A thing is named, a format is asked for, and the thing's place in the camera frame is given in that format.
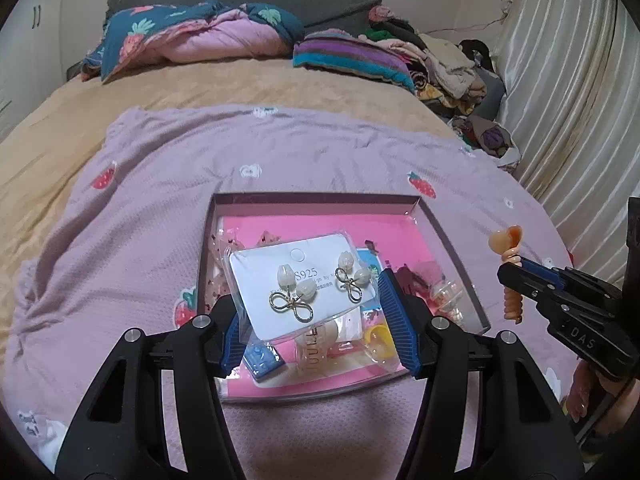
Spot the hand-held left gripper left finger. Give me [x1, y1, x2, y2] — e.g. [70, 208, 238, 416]
[55, 295, 251, 480]

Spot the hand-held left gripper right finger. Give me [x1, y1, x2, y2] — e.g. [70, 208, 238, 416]
[377, 269, 587, 480]

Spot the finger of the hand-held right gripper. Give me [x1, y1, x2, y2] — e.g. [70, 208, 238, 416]
[520, 257, 622, 307]
[497, 263, 567, 312]

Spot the yellow hair clip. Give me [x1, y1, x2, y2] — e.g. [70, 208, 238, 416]
[361, 324, 393, 362]

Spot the orange spiral hair tie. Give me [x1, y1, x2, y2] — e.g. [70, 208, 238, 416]
[489, 226, 526, 322]

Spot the pearl earring card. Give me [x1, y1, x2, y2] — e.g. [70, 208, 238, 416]
[227, 232, 384, 347]

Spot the grey box with pink lining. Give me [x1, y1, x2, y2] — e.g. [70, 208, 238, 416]
[197, 192, 492, 404]

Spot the person's right hand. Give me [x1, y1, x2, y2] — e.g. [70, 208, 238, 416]
[571, 360, 640, 437]

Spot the small blue card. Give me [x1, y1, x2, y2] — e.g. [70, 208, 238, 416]
[244, 342, 287, 382]

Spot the clear packet of orange beads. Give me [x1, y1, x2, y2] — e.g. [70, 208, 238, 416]
[425, 277, 474, 332]

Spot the blue printed card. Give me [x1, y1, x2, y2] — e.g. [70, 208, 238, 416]
[356, 247, 397, 286]

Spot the glittery orange hair claw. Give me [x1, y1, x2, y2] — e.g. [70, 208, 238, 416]
[209, 227, 281, 311]

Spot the cream striped curtain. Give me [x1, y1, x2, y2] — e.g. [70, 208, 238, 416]
[497, 0, 640, 282]

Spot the purple strawberry print blanket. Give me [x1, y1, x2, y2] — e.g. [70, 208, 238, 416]
[0, 105, 587, 480]

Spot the grey pillow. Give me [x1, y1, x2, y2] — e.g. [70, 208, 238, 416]
[475, 67, 507, 122]

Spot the pile of clothes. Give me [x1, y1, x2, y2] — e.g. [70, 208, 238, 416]
[367, 5, 524, 169]

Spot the tan bedsheet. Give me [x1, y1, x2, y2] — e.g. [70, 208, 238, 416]
[0, 55, 452, 242]

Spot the striped purple teal towel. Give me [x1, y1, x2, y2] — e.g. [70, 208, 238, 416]
[292, 30, 417, 94]

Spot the pink and blue strawberry quilt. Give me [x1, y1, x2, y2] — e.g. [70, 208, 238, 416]
[80, 0, 307, 84]

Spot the white wardrobe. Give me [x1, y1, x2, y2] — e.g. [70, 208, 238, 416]
[0, 0, 69, 132]

